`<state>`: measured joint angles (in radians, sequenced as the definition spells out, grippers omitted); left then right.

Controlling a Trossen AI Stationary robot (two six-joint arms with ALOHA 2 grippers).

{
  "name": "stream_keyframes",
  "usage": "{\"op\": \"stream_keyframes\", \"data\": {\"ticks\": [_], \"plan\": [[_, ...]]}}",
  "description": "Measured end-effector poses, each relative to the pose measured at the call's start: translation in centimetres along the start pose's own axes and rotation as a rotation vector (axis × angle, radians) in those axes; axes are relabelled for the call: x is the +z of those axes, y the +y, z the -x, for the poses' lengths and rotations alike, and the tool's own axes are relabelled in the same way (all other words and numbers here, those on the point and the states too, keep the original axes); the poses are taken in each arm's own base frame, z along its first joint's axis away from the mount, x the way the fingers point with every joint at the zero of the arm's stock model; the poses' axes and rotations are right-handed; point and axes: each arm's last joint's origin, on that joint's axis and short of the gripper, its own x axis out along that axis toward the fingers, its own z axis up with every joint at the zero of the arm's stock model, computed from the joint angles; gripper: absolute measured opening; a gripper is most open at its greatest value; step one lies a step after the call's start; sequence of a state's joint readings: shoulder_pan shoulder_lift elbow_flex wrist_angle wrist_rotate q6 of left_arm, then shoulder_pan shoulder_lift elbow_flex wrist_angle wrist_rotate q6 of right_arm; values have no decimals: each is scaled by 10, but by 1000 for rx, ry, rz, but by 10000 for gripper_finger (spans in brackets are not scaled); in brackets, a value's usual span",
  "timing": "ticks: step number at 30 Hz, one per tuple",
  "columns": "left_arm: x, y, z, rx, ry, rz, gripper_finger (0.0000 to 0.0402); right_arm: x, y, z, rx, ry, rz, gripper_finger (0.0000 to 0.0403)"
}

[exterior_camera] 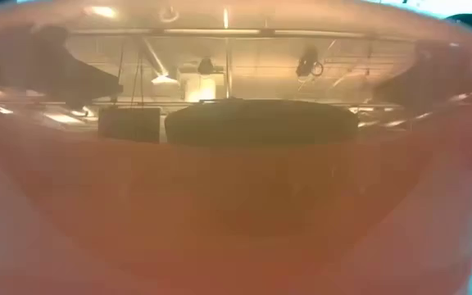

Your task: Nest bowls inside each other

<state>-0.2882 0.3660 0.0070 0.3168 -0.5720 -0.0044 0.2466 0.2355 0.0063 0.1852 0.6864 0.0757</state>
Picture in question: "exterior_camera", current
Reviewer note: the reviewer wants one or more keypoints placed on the translucent orange plastic bowl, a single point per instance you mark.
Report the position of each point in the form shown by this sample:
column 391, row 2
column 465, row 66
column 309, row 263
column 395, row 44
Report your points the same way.
column 236, row 213

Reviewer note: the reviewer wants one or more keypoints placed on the dark bowl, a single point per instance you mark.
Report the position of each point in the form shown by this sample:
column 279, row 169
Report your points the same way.
column 260, row 123

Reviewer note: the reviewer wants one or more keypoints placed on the vertical metal frame pole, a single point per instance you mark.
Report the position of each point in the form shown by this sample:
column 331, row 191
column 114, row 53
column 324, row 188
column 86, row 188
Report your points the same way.
column 228, row 67

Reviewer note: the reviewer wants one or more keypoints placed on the black ceiling spot lamp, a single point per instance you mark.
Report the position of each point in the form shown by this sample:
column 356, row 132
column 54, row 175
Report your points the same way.
column 205, row 66

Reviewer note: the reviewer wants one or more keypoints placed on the silver ventilation duct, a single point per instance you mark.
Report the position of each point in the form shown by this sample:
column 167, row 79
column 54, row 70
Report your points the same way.
column 156, row 61

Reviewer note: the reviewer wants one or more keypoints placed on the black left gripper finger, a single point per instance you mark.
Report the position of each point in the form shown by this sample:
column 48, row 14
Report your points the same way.
column 107, row 87

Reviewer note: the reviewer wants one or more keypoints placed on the dark hanging monitor screen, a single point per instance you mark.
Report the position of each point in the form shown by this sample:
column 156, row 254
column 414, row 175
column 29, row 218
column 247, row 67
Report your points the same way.
column 129, row 125

